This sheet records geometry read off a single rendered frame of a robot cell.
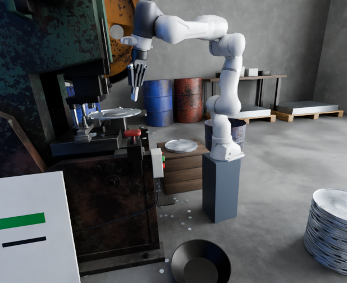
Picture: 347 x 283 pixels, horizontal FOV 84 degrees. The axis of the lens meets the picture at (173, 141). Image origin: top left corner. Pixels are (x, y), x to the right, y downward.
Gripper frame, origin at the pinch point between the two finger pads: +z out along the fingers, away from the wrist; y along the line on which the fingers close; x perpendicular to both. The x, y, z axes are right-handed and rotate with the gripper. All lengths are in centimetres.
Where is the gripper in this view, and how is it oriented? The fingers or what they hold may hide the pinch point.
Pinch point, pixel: (134, 93)
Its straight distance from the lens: 101.2
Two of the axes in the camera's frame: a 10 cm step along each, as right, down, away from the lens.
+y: 5.3, -3.1, 7.9
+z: -2.2, 8.5, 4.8
